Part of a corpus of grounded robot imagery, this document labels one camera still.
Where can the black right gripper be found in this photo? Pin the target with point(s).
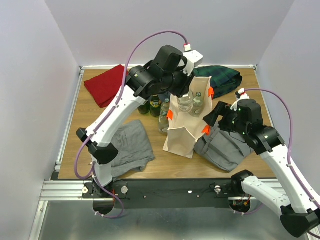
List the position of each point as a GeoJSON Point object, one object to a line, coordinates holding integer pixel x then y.
{"type": "Point", "coordinates": [223, 108]}

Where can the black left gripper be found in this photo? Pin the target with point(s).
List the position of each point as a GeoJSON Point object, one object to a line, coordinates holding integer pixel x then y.
{"type": "Point", "coordinates": [185, 86]}

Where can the clear Chang soda bottle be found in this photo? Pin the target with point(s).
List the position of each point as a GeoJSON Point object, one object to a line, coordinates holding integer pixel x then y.
{"type": "Point", "coordinates": [197, 104]}
{"type": "Point", "coordinates": [163, 122]}
{"type": "Point", "coordinates": [185, 103]}

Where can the green Perrier bottle yellow label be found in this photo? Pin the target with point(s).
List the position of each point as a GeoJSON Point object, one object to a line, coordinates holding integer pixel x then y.
{"type": "Point", "coordinates": [155, 106]}

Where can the beige canvas tote bag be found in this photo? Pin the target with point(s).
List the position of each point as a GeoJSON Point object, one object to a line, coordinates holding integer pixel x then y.
{"type": "Point", "coordinates": [184, 130]}

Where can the green Perrier bottle red label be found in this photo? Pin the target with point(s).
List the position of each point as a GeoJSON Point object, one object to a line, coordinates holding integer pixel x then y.
{"type": "Point", "coordinates": [144, 108]}

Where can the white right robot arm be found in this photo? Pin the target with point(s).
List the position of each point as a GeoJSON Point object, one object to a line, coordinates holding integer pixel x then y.
{"type": "Point", "coordinates": [299, 207]}

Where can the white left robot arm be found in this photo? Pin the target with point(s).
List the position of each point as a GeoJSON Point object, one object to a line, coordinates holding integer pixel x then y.
{"type": "Point", "coordinates": [170, 71]}

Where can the dark teal folded jacket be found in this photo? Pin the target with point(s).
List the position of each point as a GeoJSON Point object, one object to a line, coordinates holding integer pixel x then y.
{"type": "Point", "coordinates": [164, 96]}

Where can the green plaid folded skirt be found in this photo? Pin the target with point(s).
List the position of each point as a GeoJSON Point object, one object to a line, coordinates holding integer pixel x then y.
{"type": "Point", "coordinates": [223, 80]}

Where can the grey pleated skirt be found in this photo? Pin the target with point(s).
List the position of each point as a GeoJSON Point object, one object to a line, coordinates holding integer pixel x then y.
{"type": "Point", "coordinates": [223, 149]}

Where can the red folded cloth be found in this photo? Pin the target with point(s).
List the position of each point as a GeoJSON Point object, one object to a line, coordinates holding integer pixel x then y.
{"type": "Point", "coordinates": [104, 87]}

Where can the grey knit shorts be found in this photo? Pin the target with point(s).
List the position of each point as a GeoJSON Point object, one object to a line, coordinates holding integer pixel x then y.
{"type": "Point", "coordinates": [134, 149]}

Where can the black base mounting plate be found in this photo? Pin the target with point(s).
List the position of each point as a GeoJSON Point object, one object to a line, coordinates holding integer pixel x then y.
{"type": "Point", "coordinates": [178, 193]}

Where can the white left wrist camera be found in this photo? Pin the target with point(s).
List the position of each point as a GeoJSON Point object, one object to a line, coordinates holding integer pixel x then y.
{"type": "Point", "coordinates": [193, 57]}

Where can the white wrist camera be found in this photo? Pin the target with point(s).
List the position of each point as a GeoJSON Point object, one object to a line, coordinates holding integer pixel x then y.
{"type": "Point", "coordinates": [240, 95]}
{"type": "Point", "coordinates": [193, 57]}

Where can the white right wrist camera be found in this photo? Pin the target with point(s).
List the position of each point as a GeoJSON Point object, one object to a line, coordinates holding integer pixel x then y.
{"type": "Point", "coordinates": [240, 95]}

